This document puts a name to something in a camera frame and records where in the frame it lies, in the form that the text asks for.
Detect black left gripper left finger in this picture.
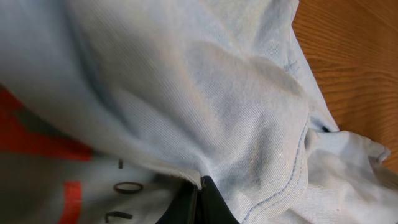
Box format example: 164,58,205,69
156,182,198,224

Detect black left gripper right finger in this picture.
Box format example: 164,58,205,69
198,176,239,224

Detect light blue printed t-shirt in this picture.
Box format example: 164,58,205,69
1,0,397,223

